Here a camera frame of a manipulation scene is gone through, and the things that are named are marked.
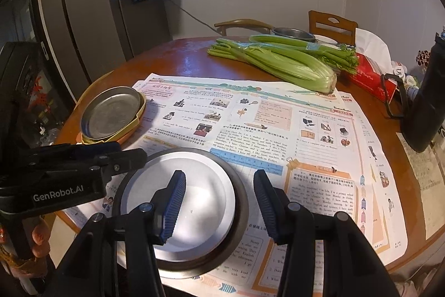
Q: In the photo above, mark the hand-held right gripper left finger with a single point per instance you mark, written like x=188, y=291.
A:
x=173, y=203

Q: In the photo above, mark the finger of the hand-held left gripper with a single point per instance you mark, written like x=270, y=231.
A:
x=128, y=161
x=69, y=152

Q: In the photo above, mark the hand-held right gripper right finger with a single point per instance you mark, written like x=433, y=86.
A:
x=267, y=206

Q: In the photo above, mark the stainless steel bowl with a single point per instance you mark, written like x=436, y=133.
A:
x=240, y=213

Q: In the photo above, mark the round metal plate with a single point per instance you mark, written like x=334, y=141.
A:
x=111, y=112

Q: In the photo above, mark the yellow shell-shaped plate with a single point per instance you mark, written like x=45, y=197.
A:
x=139, y=109

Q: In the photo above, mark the person's left hand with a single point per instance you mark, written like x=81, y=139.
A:
x=40, y=238

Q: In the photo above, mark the glass-door cabinet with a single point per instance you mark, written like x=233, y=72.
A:
x=55, y=102

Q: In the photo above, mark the colourful printed newspaper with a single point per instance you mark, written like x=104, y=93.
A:
x=278, y=130

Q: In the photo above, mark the grey refrigerator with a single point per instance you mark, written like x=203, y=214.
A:
x=87, y=32

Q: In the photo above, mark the green celery bunch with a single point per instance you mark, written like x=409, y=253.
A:
x=295, y=67
x=288, y=41

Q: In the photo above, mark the cream paper sheet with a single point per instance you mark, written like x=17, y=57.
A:
x=424, y=185

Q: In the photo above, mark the red tissue pack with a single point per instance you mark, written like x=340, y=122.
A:
x=368, y=71

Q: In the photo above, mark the small metal bowl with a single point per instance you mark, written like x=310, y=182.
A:
x=292, y=34

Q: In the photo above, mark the curved-back wooden chair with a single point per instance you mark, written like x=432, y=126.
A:
x=243, y=23

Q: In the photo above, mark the wooden chair with cut-out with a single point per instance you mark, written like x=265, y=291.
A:
x=316, y=25

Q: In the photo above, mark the white cup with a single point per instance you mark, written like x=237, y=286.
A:
x=399, y=69

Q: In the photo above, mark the black thermos bottle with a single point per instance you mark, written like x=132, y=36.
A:
x=427, y=102

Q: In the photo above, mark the brown dotted bouquet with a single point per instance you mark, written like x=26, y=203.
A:
x=423, y=57

